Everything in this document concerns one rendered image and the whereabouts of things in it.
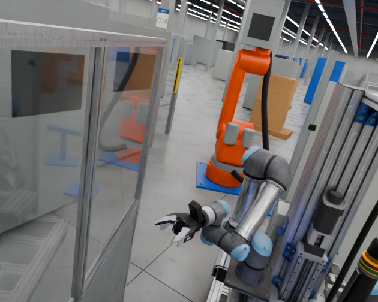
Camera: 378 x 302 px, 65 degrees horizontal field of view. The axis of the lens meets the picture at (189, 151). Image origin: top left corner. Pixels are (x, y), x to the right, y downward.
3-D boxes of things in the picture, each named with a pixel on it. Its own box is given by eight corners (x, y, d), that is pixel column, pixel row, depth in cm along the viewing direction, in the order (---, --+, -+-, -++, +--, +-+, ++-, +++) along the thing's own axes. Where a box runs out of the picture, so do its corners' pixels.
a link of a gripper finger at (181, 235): (175, 256, 101) (186, 240, 109) (180, 244, 98) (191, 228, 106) (167, 251, 101) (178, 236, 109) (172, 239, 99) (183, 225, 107)
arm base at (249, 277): (237, 260, 158) (242, 245, 155) (264, 271, 155) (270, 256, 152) (232, 279, 145) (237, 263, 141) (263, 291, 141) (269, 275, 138)
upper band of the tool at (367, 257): (374, 283, 50) (381, 270, 49) (351, 265, 53) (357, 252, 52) (387, 278, 52) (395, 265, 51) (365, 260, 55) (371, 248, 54)
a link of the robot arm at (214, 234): (215, 253, 123) (221, 232, 119) (195, 238, 129) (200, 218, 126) (225, 247, 129) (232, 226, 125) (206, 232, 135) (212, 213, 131)
